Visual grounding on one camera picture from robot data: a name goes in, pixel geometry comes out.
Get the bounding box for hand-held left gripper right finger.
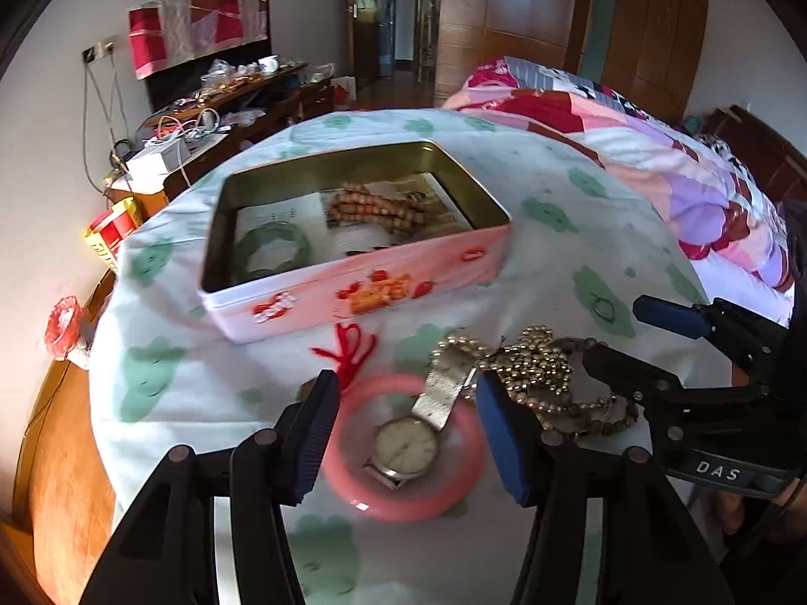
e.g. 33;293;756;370
476;369;735;605

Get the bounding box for silver wristwatch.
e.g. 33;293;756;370
362;353;480;491

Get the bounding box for pink bangle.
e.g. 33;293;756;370
324;375;489;523

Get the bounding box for green jade bangle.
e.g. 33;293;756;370
236;223;313;278

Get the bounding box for hanging cables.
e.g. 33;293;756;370
85;56;136;193

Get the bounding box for white green-patterned tablecloth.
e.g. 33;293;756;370
88;110;713;605

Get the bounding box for pink tin box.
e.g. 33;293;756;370
195;139;513;346

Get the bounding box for white box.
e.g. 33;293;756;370
126;135;193;177

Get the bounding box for gold bead necklace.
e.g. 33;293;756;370
485;326;574;404

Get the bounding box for pale bead chain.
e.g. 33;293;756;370
432;331;499;373

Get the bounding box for red plastic wrapper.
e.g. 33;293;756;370
44;297;95;370

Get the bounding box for red patchwork cover cloth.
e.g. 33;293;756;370
128;0;272;81

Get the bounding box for light wooden bead bracelet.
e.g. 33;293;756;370
328;183;436;240

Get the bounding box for red yellow box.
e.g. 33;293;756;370
85;197;145;272

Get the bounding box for patchwork bed quilt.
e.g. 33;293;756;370
441;55;798;329

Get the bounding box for wooden wardrobe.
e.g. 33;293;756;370
435;0;710;120

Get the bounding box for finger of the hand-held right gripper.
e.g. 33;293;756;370
633;295;789;385
583;343;767;410

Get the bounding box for wooden headboard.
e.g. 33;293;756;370
700;104;807;203

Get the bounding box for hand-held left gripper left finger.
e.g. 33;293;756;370
79;369;341;605

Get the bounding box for cluttered wooden side desk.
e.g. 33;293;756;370
104;63;338;215

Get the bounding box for black television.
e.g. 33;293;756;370
145;53;275;113

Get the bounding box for wooden door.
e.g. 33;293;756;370
345;0;385;102

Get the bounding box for red knotted cord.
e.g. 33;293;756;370
309;323;379;385

